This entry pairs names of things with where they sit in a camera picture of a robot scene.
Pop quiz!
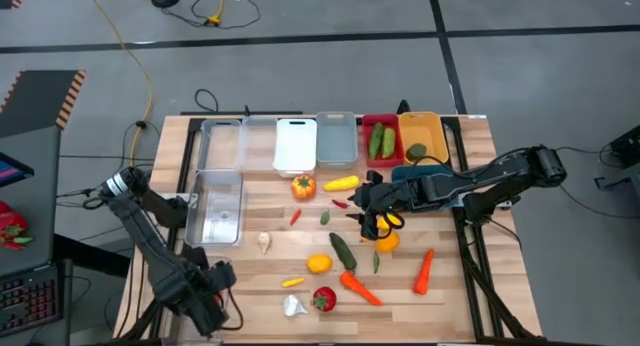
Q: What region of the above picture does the yellow plastic bin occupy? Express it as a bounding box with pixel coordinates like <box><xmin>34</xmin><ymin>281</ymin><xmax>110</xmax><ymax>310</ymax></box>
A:
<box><xmin>397</xmin><ymin>110</ymin><xmax>450</xmax><ymax>167</ymax></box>

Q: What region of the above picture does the red bell pepper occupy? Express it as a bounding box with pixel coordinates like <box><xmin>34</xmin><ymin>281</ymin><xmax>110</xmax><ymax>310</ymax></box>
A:
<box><xmin>0</xmin><ymin>200</ymin><xmax>30</xmax><ymax>240</ymax></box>

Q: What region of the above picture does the orange tomato with green leaves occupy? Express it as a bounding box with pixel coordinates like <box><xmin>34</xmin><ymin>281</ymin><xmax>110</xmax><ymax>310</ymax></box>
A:
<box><xmin>290</xmin><ymin>173</ymin><xmax>318</xmax><ymax>202</ymax></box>

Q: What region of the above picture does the black cable loop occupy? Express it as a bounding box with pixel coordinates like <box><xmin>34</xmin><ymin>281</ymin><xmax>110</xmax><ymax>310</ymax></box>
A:
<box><xmin>193</xmin><ymin>87</ymin><xmax>221</xmax><ymax>115</ymax></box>

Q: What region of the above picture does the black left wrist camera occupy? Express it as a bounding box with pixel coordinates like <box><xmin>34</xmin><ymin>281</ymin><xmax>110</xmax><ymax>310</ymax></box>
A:
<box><xmin>207</xmin><ymin>259</ymin><xmax>238</xmax><ymax>289</ymax></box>

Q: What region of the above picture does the black cable with yellow plug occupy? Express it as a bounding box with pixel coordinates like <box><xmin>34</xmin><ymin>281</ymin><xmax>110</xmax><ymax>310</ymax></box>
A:
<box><xmin>160</xmin><ymin>0</ymin><xmax>262</xmax><ymax>31</ymax></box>

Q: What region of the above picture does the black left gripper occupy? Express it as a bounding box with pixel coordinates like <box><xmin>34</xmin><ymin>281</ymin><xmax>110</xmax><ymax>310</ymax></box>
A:
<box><xmin>164</xmin><ymin>265</ymin><xmax>230</xmax><ymax>338</ymax></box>

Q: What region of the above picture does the red plastic bin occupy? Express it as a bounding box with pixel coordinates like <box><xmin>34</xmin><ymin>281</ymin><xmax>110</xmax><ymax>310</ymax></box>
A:
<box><xmin>361</xmin><ymin>113</ymin><xmax>406</xmax><ymax>169</ymax></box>

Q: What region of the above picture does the frosted translucent plastic bin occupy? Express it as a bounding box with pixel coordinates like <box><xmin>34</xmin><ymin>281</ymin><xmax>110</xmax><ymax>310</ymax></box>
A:
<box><xmin>238</xmin><ymin>115</ymin><xmax>279</xmax><ymax>173</ymax></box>

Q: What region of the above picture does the teal plastic bin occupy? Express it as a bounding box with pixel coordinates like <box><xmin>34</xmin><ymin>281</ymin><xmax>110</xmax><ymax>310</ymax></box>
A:
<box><xmin>390</xmin><ymin>164</ymin><xmax>456</xmax><ymax>187</ymax></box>

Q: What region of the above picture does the black equipment box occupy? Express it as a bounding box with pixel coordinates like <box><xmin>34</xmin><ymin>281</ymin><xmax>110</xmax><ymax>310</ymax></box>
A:
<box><xmin>593</xmin><ymin>124</ymin><xmax>640</xmax><ymax>192</ymax></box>

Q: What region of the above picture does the yellow lemon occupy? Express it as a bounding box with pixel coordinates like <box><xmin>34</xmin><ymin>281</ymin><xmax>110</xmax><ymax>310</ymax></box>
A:
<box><xmin>375</xmin><ymin>212</ymin><xmax>404</xmax><ymax>232</ymax></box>
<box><xmin>305</xmin><ymin>253</ymin><xmax>335</xmax><ymax>275</ymax></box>

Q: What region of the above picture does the white plastic bin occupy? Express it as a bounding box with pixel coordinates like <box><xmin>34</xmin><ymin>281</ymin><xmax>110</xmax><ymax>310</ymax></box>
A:
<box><xmin>272</xmin><ymin>117</ymin><xmax>319</xmax><ymax>179</ymax></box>

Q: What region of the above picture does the grey side table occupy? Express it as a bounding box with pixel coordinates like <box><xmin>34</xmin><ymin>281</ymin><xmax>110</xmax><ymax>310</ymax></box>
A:
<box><xmin>0</xmin><ymin>124</ymin><xmax>64</xmax><ymax>280</ymax></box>

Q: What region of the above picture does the tablet with colourful screen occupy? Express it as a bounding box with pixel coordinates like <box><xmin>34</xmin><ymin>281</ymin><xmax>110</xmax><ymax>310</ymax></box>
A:
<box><xmin>0</xmin><ymin>151</ymin><xmax>36</xmax><ymax>189</ymax></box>

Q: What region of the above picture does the small red pepper green stem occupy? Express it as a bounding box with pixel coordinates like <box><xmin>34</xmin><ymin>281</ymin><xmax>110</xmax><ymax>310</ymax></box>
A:
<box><xmin>0</xmin><ymin>234</ymin><xmax>35</xmax><ymax>252</ymax></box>

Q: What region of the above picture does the orange carrot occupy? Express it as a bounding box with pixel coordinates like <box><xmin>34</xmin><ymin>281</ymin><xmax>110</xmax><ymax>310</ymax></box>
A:
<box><xmin>412</xmin><ymin>248</ymin><xmax>436</xmax><ymax>296</ymax></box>
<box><xmin>339</xmin><ymin>270</ymin><xmax>385</xmax><ymax>307</ymax></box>

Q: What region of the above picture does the light grey plastic bin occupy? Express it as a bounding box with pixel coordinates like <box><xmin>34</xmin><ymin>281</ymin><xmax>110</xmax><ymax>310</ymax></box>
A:
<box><xmin>315</xmin><ymin>110</ymin><xmax>360</xmax><ymax>171</ymax></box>

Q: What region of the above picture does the orange fruit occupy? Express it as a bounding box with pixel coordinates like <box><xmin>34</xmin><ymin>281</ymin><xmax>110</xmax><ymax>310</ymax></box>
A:
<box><xmin>374</xmin><ymin>230</ymin><xmax>402</xmax><ymax>255</ymax></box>

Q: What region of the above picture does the red tomato with green leaves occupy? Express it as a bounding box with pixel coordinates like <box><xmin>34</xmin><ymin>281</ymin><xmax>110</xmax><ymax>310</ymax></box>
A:
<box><xmin>311</xmin><ymin>285</ymin><xmax>338</xmax><ymax>314</ymax></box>

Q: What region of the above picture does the small clear plastic bin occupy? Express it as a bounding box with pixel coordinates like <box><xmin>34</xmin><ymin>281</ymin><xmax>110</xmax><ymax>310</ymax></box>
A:
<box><xmin>197</xmin><ymin>118</ymin><xmax>243</xmax><ymax>173</ymax></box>

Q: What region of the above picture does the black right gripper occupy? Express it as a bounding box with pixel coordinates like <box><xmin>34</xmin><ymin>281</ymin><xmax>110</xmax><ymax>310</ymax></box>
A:
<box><xmin>344</xmin><ymin>178</ymin><xmax>424</xmax><ymax>241</ymax></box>

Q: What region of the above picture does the dark green avocado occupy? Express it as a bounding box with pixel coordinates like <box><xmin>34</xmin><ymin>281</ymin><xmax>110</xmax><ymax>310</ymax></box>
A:
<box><xmin>405</xmin><ymin>142</ymin><xmax>429</xmax><ymax>163</ymax></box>

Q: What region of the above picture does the dark green cucumber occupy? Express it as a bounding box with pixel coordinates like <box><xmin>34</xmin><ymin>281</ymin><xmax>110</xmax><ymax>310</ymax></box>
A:
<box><xmin>328</xmin><ymin>231</ymin><xmax>359</xmax><ymax>273</ymax></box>

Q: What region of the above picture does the yellow corn cob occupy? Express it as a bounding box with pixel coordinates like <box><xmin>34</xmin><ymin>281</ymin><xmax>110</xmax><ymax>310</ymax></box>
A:
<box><xmin>322</xmin><ymin>174</ymin><xmax>361</xmax><ymax>193</ymax></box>

